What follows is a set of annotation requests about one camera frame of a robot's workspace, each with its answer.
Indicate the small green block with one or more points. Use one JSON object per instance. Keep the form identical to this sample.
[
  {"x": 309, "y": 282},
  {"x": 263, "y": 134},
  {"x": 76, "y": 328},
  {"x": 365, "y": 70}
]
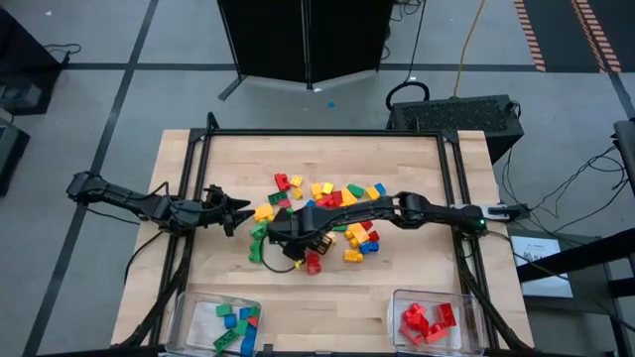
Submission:
[
  {"x": 223, "y": 310},
  {"x": 255, "y": 311},
  {"x": 241, "y": 327}
]

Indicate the black perforated computer case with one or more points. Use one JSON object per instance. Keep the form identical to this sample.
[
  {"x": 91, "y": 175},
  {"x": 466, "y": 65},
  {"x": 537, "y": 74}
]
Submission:
[{"x": 456, "y": 116}]

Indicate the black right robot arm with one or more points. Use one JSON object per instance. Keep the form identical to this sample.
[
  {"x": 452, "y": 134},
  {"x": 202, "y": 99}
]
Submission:
[{"x": 377, "y": 213}]

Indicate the small yellow four-stud block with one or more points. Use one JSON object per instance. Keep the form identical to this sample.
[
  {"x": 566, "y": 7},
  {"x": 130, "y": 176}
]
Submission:
[{"x": 296, "y": 181}]

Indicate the black camera bracket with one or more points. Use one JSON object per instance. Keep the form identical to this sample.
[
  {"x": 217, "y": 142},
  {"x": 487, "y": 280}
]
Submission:
[{"x": 268, "y": 350}]

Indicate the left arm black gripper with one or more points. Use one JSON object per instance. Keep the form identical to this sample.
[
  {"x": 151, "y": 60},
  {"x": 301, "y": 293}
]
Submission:
[{"x": 215, "y": 210}]

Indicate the black cabinet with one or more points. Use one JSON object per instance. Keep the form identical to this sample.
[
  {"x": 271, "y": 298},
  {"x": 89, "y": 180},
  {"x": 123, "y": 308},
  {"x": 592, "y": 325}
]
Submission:
[{"x": 20, "y": 54}]

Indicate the black post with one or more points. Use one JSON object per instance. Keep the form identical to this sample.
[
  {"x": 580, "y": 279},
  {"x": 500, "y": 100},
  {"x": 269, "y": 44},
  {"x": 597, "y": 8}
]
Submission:
[{"x": 626, "y": 149}]

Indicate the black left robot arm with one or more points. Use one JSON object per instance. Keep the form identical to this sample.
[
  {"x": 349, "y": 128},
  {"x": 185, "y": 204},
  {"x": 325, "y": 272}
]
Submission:
[{"x": 144, "y": 205}]

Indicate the white printed sheet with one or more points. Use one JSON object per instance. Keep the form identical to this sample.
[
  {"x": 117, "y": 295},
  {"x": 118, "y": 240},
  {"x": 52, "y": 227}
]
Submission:
[{"x": 538, "y": 285}]

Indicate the small blue block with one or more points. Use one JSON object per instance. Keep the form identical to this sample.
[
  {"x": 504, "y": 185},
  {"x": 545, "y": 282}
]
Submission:
[
  {"x": 380, "y": 188},
  {"x": 244, "y": 313},
  {"x": 251, "y": 333},
  {"x": 230, "y": 321}
]

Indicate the black metal beam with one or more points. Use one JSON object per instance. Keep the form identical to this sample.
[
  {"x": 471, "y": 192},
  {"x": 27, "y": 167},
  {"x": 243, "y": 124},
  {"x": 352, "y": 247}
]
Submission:
[{"x": 585, "y": 249}]

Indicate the large yellow stud block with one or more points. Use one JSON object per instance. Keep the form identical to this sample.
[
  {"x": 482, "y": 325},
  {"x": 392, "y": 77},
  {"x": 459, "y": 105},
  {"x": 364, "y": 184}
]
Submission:
[{"x": 357, "y": 234}]

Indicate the clear plastic bin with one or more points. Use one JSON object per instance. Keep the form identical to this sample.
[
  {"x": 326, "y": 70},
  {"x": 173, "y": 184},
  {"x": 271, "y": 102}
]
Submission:
[
  {"x": 173, "y": 322},
  {"x": 391, "y": 320}
]

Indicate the black equipment box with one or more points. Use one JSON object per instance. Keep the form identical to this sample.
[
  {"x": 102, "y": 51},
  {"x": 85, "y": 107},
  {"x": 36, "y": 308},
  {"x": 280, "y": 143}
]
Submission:
[{"x": 10, "y": 154}]

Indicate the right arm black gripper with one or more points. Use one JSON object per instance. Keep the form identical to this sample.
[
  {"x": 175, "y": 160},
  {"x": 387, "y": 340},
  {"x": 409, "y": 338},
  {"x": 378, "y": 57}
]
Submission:
[{"x": 297, "y": 225}]

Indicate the small red block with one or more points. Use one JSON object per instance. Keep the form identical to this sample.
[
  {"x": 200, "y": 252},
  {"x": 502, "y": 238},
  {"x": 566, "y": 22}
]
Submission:
[
  {"x": 366, "y": 225},
  {"x": 285, "y": 202},
  {"x": 373, "y": 236},
  {"x": 253, "y": 321}
]

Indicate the red notched block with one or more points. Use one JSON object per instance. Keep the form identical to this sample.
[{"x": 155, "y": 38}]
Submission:
[{"x": 282, "y": 181}]

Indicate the black folding partition screen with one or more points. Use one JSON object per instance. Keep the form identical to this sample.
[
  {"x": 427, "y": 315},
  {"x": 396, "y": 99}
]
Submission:
[{"x": 268, "y": 39}]

